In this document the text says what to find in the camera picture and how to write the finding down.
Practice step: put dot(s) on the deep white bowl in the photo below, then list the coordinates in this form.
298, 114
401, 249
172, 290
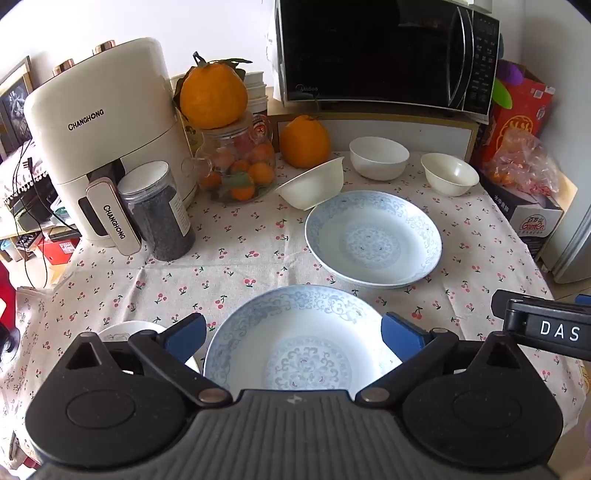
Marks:
378, 161

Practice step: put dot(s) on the flat red box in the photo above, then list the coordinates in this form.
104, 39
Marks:
60, 249

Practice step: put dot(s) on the cream air fryer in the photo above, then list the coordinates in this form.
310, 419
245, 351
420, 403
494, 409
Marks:
92, 120

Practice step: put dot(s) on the large orange with leaves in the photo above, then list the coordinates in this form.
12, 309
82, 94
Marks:
212, 97

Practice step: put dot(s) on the wooden framed stand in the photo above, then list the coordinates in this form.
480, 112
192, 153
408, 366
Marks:
392, 127

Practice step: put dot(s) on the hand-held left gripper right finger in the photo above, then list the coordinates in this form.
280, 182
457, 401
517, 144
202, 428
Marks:
401, 337

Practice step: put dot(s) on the black device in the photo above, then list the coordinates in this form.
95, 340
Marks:
32, 203

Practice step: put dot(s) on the beige cardboard sheet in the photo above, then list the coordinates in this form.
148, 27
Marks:
565, 194

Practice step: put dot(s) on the plastic bag of tangerines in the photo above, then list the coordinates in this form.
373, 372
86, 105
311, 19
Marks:
519, 161

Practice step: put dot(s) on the pile of small tangerines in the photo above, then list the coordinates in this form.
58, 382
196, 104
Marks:
251, 177

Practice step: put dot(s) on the small cream bowl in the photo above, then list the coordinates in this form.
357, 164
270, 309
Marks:
450, 175

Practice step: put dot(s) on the white printed carton box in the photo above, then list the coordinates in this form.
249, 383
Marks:
526, 221

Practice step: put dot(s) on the white plate with rose print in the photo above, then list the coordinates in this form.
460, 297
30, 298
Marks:
124, 330

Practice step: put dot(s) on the purple and green toy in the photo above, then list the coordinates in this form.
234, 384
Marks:
505, 83

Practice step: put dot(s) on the stack of white paper cups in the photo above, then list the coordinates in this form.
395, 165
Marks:
256, 92

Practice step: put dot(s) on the large orange with stem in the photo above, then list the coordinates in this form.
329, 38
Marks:
304, 143

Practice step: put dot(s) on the red and white printed cup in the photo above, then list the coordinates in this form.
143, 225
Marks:
262, 127

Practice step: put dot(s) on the cherry print tablecloth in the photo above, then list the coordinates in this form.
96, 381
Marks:
231, 258

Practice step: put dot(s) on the glass pitcher with wooden lid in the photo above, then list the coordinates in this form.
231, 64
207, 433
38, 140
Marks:
221, 138

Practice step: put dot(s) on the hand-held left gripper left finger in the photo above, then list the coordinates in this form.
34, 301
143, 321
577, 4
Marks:
187, 333

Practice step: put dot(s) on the framed animal picture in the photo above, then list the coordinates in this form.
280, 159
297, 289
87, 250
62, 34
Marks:
14, 110

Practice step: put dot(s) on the blue patterned plate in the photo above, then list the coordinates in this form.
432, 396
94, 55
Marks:
378, 285
295, 332
369, 230

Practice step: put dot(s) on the clear jar of black seeds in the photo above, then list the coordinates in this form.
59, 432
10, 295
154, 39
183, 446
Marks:
161, 217

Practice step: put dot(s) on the wide cream bowl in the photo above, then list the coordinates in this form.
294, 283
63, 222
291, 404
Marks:
314, 189

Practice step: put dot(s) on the black microwave oven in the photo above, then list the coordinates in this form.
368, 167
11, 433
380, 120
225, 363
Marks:
369, 50

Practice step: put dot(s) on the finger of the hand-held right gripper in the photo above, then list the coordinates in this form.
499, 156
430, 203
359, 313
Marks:
498, 304

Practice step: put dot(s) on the red carton box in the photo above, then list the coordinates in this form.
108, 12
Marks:
521, 115

